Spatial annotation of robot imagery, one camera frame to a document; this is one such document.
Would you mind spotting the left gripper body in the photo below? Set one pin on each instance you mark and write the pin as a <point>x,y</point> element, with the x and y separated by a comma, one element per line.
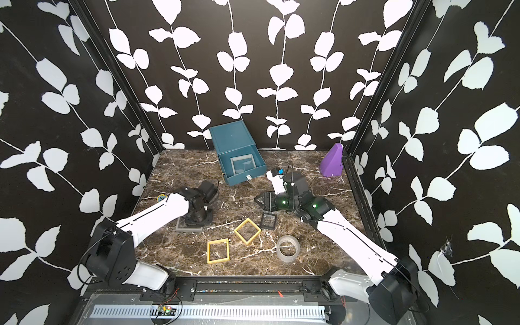
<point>205,217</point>

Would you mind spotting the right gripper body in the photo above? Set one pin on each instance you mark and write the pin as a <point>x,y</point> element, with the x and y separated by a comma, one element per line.
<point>284,202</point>

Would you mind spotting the grey brooch box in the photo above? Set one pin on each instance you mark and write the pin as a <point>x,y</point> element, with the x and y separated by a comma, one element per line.
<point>242,164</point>
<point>182,226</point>

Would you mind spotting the small black brooch box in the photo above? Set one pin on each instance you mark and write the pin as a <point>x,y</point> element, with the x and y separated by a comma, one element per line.
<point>268,221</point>

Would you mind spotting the teal top drawer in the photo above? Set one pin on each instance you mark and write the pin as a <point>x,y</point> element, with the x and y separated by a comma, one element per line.
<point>230,178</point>

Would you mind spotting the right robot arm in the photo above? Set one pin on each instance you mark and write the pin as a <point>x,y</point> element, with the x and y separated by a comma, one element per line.
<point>390,284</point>

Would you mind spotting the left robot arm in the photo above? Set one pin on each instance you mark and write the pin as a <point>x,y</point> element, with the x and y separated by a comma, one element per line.
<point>111,253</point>

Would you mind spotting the yellow brooch box lower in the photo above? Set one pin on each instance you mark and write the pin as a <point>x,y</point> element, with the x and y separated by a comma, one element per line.
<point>218,251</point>

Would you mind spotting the yellow brooch box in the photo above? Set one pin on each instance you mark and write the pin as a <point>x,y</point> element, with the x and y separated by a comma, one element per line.
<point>218,251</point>
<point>247,231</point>

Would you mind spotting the yellow brooch box upper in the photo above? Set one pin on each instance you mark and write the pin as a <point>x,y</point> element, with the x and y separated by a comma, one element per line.
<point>247,231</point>

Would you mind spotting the teal drawer cabinet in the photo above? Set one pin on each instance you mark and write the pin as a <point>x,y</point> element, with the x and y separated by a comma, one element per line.
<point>230,137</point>

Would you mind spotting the small yellow blue toy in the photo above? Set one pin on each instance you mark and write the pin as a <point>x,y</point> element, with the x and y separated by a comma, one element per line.
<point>161,197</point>

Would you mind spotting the clear tape roll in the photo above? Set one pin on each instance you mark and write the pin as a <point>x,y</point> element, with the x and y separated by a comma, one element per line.
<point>288,249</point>

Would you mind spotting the purple wedge block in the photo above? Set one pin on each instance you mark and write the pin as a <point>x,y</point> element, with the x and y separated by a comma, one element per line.
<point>331,164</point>

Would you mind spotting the white perforated strip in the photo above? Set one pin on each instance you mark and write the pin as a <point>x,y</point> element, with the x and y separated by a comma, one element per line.
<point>282,313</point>

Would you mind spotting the small circuit board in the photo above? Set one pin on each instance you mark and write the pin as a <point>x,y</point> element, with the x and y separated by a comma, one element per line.
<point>164,311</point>

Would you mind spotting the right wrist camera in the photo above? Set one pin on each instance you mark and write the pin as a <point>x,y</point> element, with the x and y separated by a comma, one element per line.
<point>275,176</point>

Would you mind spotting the black front rail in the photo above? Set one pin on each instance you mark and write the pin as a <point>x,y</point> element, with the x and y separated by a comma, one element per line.
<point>194,288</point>

